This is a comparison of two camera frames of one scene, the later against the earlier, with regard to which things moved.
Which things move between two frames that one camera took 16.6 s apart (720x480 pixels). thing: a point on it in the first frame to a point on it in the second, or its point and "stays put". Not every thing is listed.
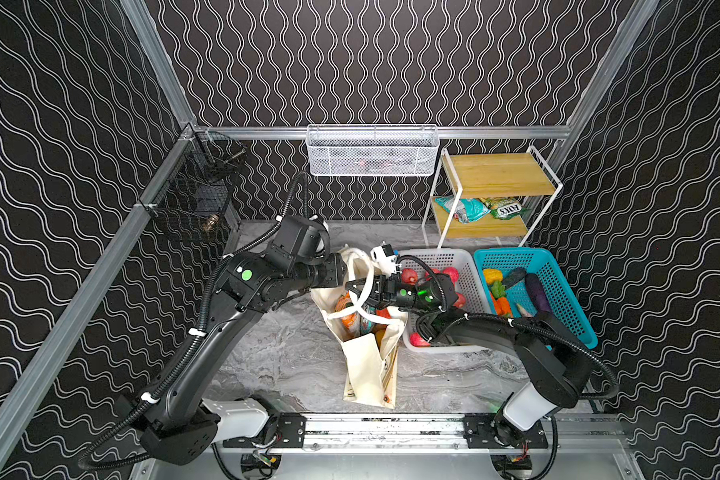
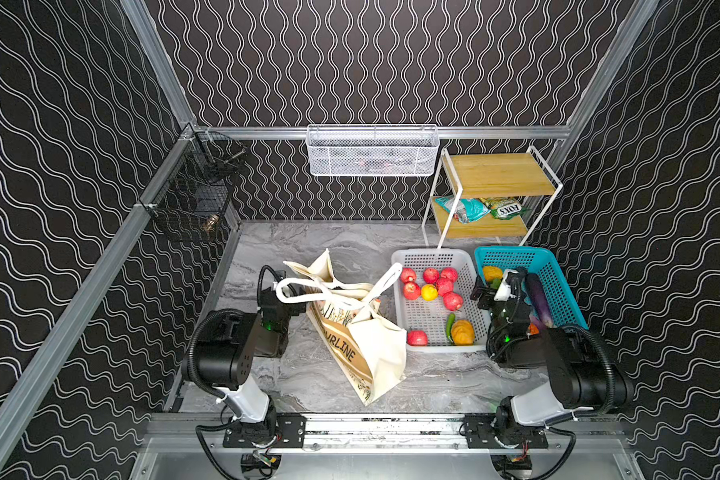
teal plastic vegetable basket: x=542 y=263 stays put
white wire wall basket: x=372 y=150 stays put
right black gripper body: x=381 y=288 to x=487 y=297
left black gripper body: x=338 y=271 to x=285 y=288
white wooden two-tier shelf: x=490 y=195 stays put
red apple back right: x=453 y=274 stays put
